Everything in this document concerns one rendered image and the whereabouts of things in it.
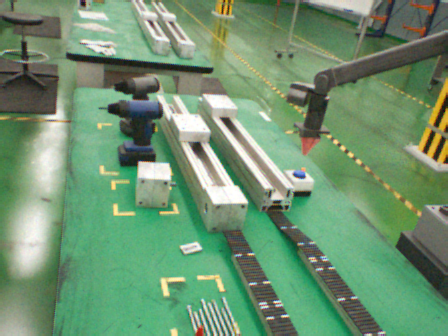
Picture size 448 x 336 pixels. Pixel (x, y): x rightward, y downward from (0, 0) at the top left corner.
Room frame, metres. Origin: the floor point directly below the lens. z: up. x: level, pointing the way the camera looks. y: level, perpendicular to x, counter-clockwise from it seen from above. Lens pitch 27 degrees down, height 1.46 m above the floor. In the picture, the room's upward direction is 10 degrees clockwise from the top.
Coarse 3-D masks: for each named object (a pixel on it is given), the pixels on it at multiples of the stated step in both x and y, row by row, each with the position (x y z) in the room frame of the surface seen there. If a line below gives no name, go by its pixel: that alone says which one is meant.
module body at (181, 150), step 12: (156, 96) 1.78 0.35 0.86; (168, 108) 1.65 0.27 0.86; (180, 108) 1.68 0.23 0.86; (168, 120) 1.53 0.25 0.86; (168, 132) 1.52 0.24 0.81; (180, 144) 1.33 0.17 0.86; (204, 144) 1.36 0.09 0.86; (180, 156) 1.32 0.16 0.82; (192, 156) 1.24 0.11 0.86; (204, 156) 1.31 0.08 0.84; (180, 168) 1.29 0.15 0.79; (192, 168) 1.17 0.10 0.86; (204, 168) 1.23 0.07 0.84; (216, 168) 1.19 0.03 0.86; (192, 180) 1.16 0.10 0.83; (204, 180) 1.10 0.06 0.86; (216, 180) 1.17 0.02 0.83; (228, 180) 1.12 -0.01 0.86; (192, 192) 1.14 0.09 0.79
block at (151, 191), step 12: (144, 168) 1.09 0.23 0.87; (156, 168) 1.10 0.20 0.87; (168, 168) 1.11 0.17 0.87; (144, 180) 1.03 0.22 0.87; (156, 180) 1.04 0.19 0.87; (168, 180) 1.05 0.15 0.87; (144, 192) 1.03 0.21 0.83; (156, 192) 1.04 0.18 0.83; (168, 192) 1.05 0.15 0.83; (144, 204) 1.03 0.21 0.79; (156, 204) 1.04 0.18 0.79
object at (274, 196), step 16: (208, 128) 1.67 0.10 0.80; (224, 128) 1.54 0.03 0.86; (240, 128) 1.57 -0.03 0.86; (224, 144) 1.48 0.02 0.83; (240, 144) 1.48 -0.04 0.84; (256, 144) 1.44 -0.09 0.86; (240, 160) 1.33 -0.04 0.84; (256, 160) 1.37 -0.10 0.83; (240, 176) 1.29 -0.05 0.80; (256, 176) 1.19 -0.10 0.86; (272, 176) 1.24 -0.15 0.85; (256, 192) 1.17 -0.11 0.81; (272, 192) 1.13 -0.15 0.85; (288, 192) 1.16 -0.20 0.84; (272, 208) 1.15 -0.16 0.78; (288, 208) 1.16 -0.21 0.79
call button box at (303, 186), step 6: (288, 174) 1.29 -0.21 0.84; (306, 174) 1.32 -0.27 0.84; (288, 180) 1.28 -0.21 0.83; (294, 180) 1.25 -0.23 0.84; (300, 180) 1.26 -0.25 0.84; (306, 180) 1.27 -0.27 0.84; (312, 180) 1.28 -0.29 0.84; (294, 186) 1.25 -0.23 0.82; (300, 186) 1.26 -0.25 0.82; (306, 186) 1.27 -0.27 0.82; (312, 186) 1.27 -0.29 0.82; (294, 192) 1.25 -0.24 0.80; (300, 192) 1.26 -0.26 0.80; (306, 192) 1.27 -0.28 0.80
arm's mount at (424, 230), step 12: (420, 216) 1.15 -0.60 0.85; (432, 216) 1.12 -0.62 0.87; (444, 216) 1.10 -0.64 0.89; (420, 228) 1.13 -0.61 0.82; (432, 228) 1.10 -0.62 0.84; (444, 228) 1.07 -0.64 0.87; (420, 240) 1.12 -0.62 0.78; (432, 240) 1.08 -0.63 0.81; (444, 240) 1.05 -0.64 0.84; (432, 252) 1.07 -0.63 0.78; (444, 252) 1.04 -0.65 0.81
